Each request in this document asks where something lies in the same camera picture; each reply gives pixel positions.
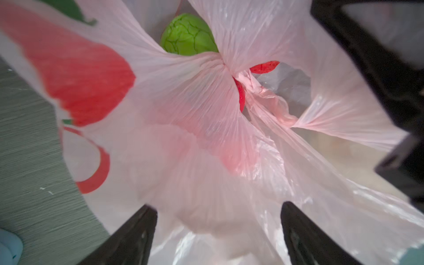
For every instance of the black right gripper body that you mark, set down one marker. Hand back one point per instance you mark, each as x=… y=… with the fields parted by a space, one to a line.
x=385 y=40

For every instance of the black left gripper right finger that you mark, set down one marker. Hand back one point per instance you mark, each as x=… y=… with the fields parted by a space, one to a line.
x=307 y=244

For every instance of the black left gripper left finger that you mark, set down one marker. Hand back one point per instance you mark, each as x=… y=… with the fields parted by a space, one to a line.
x=130 y=244

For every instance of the pink plastic bag front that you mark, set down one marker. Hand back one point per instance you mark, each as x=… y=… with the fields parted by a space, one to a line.
x=141 y=126

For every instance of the red apple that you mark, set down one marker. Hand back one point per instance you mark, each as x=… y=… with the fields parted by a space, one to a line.
x=258 y=69

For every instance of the green apple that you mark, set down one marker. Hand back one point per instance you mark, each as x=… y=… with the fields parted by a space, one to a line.
x=188 y=35

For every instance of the light blue round clock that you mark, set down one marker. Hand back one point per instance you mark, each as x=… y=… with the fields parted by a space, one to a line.
x=11 y=248

